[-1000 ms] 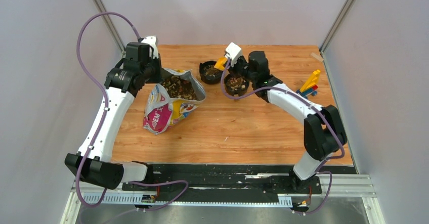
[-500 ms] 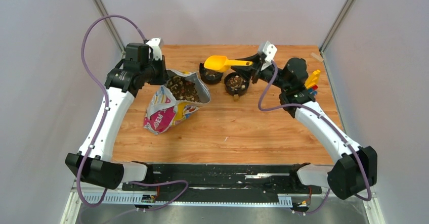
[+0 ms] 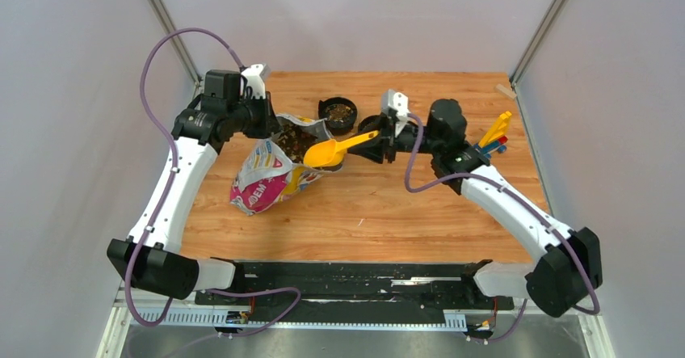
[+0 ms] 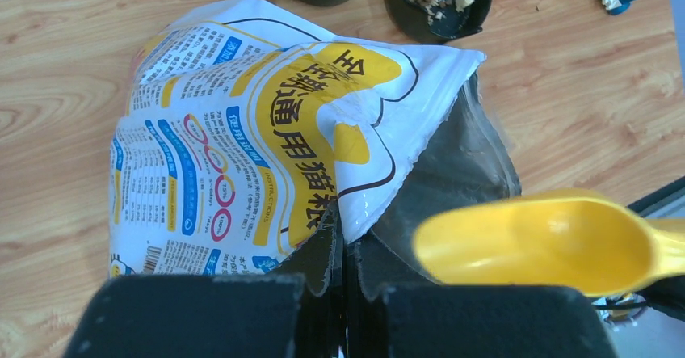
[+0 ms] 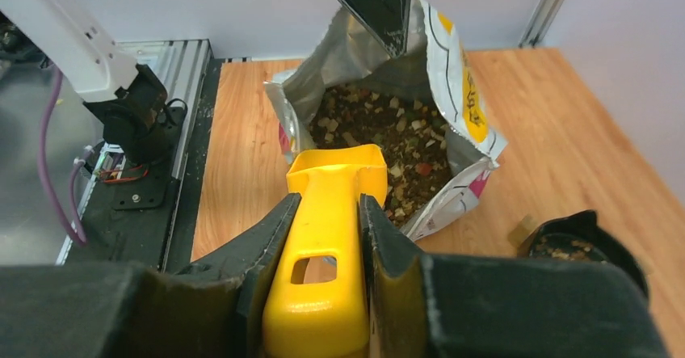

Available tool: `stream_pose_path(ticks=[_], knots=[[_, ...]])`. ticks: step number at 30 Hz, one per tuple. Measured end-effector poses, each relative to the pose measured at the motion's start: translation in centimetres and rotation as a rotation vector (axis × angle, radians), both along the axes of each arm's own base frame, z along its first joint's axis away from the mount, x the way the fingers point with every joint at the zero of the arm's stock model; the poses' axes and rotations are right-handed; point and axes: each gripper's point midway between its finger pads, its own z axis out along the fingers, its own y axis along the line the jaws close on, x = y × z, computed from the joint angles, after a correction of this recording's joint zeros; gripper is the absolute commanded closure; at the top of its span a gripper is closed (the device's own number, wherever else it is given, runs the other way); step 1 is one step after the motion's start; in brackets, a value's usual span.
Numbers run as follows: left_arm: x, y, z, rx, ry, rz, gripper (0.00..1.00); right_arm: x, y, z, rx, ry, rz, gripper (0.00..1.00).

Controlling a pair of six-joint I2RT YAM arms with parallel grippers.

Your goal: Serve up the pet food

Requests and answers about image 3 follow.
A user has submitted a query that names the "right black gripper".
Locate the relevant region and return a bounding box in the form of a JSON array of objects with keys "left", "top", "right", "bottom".
[{"left": 347, "top": 112, "right": 443, "bottom": 163}]

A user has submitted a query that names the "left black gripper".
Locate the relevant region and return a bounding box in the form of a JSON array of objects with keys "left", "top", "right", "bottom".
[{"left": 228, "top": 91, "right": 285, "bottom": 139}]

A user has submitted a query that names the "pet food bag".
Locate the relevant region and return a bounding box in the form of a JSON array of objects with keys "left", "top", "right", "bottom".
[{"left": 229, "top": 113, "right": 342, "bottom": 216}]

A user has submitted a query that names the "yellow plastic scoop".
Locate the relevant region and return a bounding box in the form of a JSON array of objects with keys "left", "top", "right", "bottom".
[{"left": 303, "top": 130, "right": 380, "bottom": 168}]

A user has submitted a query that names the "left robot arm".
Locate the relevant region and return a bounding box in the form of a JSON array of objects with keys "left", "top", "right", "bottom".
[{"left": 107, "top": 64, "right": 279, "bottom": 304}]

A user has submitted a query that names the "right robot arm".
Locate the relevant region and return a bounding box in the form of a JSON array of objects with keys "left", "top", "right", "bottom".
[{"left": 348, "top": 99, "right": 603, "bottom": 318}]

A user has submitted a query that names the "pet food kibble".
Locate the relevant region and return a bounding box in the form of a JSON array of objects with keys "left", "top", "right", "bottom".
[{"left": 272, "top": 122, "right": 318, "bottom": 164}]

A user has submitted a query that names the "black bowl right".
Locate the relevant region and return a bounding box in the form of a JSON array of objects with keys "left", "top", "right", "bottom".
[{"left": 357, "top": 115, "right": 380, "bottom": 133}]

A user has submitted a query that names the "black bowl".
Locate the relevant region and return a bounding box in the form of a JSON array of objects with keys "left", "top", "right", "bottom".
[
  {"left": 317, "top": 97, "right": 358, "bottom": 136},
  {"left": 357, "top": 115, "right": 380, "bottom": 133}
]

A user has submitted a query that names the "black bowl left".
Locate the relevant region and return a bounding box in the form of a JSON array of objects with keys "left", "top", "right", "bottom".
[{"left": 317, "top": 97, "right": 358, "bottom": 136}]

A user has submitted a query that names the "colourful toy block figure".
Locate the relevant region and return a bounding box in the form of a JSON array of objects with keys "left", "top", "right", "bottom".
[{"left": 475, "top": 111, "right": 512, "bottom": 158}]

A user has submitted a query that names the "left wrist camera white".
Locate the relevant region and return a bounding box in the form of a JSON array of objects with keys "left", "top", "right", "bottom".
[{"left": 241, "top": 63, "right": 271, "bottom": 99}]

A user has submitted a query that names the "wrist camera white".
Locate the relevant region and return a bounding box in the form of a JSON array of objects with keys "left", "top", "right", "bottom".
[
  {"left": 241, "top": 63, "right": 271, "bottom": 99},
  {"left": 380, "top": 89, "right": 410, "bottom": 130}
]

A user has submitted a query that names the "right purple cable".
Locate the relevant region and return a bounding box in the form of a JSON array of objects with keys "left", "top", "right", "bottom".
[{"left": 402, "top": 112, "right": 602, "bottom": 345}]

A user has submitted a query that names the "purple cable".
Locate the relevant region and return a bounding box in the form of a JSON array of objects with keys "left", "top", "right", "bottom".
[
  {"left": 402, "top": 112, "right": 602, "bottom": 345},
  {"left": 124, "top": 27, "right": 304, "bottom": 346}
]

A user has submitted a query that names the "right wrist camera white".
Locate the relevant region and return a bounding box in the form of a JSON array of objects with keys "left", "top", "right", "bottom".
[{"left": 380, "top": 89, "right": 410, "bottom": 130}]

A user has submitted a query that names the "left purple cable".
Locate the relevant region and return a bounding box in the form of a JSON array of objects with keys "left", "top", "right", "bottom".
[{"left": 124, "top": 27, "right": 304, "bottom": 346}]

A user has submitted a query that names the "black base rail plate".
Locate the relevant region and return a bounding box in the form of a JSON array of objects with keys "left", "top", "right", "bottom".
[{"left": 195, "top": 261, "right": 515, "bottom": 325}]

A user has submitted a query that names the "left aluminium frame post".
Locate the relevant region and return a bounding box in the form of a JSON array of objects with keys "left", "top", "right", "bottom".
[{"left": 147, "top": 0, "right": 201, "bottom": 86}]

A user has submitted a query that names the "aluminium frame post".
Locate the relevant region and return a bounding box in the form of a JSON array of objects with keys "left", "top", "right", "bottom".
[
  {"left": 147, "top": 0, "right": 201, "bottom": 86},
  {"left": 509, "top": 0, "right": 568, "bottom": 89}
]

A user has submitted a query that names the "right aluminium frame post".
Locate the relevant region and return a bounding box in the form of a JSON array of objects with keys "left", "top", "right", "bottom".
[{"left": 509, "top": 0, "right": 568, "bottom": 89}]

